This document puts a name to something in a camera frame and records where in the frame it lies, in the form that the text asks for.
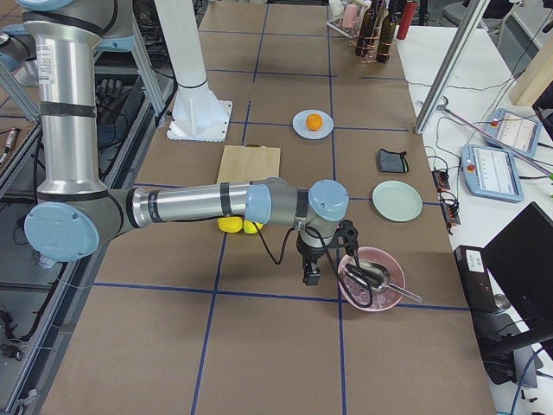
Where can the folded grey cloth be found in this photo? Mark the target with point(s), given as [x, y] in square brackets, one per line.
[392, 162]

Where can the metal scoop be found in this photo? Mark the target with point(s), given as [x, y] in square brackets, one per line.
[373, 276]

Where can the black computer box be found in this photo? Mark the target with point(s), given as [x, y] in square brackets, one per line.
[476, 283]

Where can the lower yellow lemon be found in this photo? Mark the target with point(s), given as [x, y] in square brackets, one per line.
[232, 224]

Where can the pink bowl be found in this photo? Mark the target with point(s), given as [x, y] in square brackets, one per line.
[359, 297]

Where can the teach pendant tablet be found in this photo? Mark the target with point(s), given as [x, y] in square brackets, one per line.
[491, 173]
[515, 130]

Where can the yellow lemon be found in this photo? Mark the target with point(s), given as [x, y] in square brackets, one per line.
[251, 227]
[232, 224]

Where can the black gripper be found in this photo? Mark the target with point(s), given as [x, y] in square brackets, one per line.
[310, 253]

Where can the white cup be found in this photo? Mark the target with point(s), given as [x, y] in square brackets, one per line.
[337, 8]

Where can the upper yellow lemon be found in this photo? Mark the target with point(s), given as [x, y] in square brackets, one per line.
[251, 227]

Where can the bamboo cutting board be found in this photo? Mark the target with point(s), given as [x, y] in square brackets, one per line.
[248, 163]

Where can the light blue plate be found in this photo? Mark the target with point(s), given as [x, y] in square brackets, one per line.
[301, 129]

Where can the black monitor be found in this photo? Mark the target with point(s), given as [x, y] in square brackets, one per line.
[520, 260]

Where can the red cylinder bottle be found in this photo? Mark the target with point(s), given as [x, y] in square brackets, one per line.
[407, 16]

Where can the aluminium frame post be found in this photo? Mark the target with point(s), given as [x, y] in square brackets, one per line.
[462, 36]

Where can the copper wire bottle rack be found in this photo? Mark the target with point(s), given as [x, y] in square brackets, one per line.
[371, 50]

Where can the light green plate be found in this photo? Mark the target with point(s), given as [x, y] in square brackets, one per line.
[397, 201]

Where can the far teach pendant tablet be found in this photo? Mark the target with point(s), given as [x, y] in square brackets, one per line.
[515, 130]

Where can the near teach pendant tablet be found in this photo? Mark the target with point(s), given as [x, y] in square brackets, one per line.
[491, 173]

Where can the orange fruit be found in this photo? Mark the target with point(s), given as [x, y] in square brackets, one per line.
[314, 121]

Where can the pink cup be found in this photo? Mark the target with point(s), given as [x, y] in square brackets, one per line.
[350, 17]

